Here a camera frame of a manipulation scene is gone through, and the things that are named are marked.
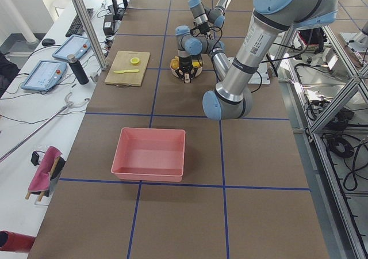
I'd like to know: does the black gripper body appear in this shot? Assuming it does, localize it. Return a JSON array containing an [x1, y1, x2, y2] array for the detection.
[[192, 21, 211, 35], [175, 56, 198, 78]]

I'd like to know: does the beige plastic dustpan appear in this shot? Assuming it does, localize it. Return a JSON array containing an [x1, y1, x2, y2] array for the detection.
[[170, 56, 203, 83]]

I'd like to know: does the brown toy potato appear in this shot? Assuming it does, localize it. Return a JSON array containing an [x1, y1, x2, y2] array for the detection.
[[170, 56, 179, 70]]

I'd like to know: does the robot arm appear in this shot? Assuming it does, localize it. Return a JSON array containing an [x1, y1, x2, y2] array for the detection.
[[175, 0, 338, 120], [188, 0, 232, 40]]

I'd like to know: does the pink plastic bin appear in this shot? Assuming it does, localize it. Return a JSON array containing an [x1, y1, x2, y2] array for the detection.
[[111, 127, 186, 182]]

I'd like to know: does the yellow plastic knife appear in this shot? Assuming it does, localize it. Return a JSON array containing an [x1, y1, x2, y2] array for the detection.
[[113, 69, 140, 74]]

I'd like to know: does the yellow toy lemon slice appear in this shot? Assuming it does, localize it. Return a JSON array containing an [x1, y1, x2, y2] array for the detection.
[[130, 57, 140, 65]]

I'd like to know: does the bamboo cutting board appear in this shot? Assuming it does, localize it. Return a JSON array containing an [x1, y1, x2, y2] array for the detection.
[[104, 51, 151, 87]]

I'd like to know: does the black water bottle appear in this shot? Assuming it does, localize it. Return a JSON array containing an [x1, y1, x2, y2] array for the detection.
[[67, 54, 89, 85]]

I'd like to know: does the blue teach pendant tablet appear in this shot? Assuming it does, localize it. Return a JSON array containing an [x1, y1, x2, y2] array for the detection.
[[52, 35, 91, 61]]

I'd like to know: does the black keyboard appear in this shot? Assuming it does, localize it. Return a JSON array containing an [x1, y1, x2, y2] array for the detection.
[[65, 16, 85, 37]]

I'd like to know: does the black computer mouse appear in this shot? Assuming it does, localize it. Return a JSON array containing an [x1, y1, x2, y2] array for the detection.
[[41, 38, 56, 47]]

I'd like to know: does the pink cloth on stand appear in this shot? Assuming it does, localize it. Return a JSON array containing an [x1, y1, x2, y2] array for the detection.
[[25, 146, 66, 201]]

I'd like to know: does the red cylinder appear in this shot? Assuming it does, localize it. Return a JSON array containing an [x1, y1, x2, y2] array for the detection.
[[1, 230, 36, 253]]

